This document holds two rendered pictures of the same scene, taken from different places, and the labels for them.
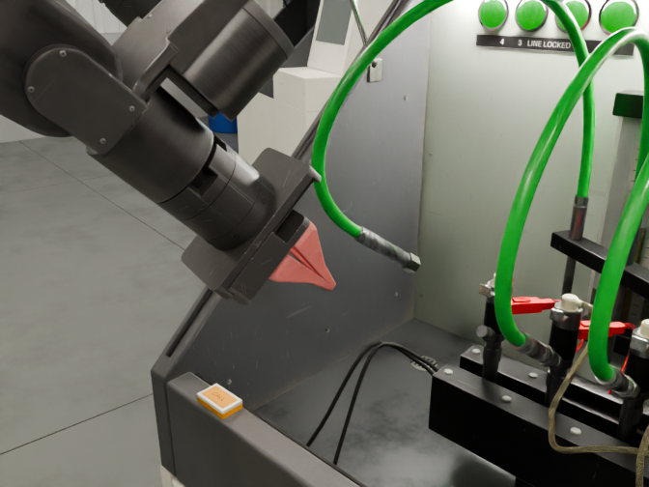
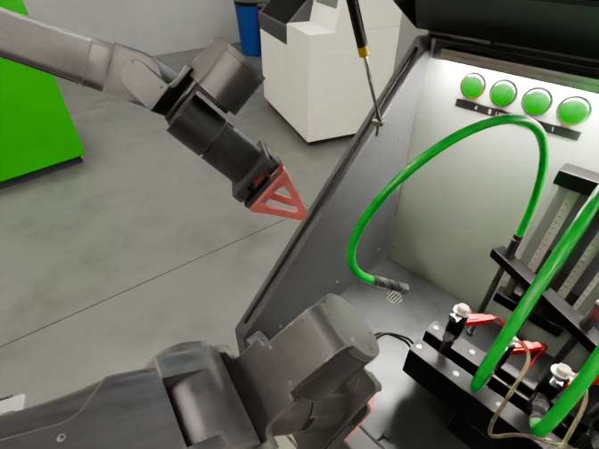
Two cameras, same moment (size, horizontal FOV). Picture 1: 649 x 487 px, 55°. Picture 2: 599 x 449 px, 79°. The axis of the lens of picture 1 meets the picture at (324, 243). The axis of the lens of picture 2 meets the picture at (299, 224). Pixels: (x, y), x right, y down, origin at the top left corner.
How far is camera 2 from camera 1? 0.32 m
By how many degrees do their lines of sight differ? 17
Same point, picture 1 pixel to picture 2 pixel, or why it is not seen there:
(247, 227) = (331, 427)
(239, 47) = (341, 375)
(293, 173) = (362, 384)
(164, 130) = (282, 421)
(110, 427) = (198, 269)
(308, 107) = (310, 55)
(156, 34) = (280, 379)
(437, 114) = (418, 144)
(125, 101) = not seen: outside the picture
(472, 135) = (442, 164)
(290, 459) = not seen: hidden behind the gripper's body
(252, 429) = not seen: hidden behind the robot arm
